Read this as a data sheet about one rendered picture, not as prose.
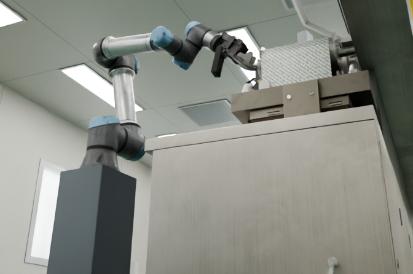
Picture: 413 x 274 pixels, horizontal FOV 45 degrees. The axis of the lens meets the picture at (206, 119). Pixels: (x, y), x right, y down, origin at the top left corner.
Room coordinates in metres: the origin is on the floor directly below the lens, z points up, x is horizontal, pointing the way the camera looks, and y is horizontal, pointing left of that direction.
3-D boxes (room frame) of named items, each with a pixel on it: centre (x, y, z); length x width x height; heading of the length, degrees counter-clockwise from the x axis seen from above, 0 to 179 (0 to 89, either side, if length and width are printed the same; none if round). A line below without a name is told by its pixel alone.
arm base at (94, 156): (1.78, 0.40, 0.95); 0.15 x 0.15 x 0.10
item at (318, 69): (1.46, -0.30, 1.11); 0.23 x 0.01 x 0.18; 66
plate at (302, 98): (1.24, -0.26, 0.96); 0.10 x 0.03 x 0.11; 66
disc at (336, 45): (1.46, -0.45, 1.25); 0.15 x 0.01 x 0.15; 156
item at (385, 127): (2.40, -0.97, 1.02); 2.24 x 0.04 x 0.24; 156
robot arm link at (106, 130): (1.79, 0.39, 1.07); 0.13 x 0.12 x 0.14; 144
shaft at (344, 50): (1.44, -0.48, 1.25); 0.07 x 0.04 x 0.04; 66
